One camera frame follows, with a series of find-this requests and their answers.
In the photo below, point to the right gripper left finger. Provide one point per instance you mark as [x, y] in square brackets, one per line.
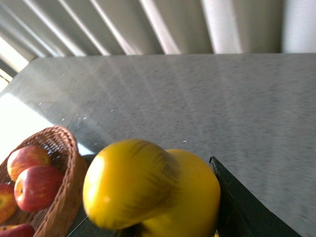
[83, 227]

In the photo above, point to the red yellow apple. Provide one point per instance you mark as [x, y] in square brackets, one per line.
[22, 230]
[24, 158]
[8, 205]

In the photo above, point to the long straight yellow banana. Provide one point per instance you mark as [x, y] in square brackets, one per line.
[161, 193]

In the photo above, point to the white pleated curtain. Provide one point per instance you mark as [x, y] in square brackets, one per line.
[31, 29]

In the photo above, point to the red yellow apple in basket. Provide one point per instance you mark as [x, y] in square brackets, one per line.
[24, 158]

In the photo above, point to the left brown wicker basket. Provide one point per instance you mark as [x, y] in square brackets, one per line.
[62, 147]

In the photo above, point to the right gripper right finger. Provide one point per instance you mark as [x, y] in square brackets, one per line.
[241, 214]

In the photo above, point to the dark red apple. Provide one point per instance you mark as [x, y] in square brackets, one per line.
[36, 187]

